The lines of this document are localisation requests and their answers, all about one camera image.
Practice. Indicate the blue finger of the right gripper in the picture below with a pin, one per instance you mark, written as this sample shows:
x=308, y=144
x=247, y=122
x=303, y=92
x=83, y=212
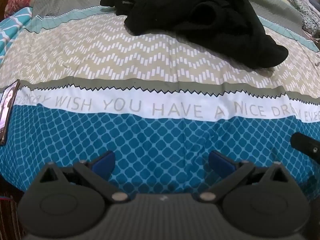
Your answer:
x=305, y=144

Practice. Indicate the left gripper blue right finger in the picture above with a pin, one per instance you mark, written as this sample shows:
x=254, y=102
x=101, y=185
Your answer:
x=232, y=174

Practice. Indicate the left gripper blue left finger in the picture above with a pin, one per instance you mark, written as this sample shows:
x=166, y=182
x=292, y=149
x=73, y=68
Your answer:
x=95, y=174

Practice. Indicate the black pants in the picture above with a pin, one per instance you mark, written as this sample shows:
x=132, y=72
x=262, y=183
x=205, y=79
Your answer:
x=228, y=27

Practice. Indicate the patterned bedspread with text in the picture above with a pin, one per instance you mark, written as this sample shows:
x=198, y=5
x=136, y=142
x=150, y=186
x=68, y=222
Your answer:
x=159, y=102

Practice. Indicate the smartphone with photo screen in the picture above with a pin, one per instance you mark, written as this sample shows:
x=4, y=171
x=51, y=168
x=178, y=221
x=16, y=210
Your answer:
x=7, y=101

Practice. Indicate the black white paisley cloth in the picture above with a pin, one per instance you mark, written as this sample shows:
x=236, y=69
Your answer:
x=310, y=16

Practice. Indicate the teal white patterned pillow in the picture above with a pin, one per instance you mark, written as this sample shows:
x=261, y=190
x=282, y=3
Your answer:
x=10, y=28

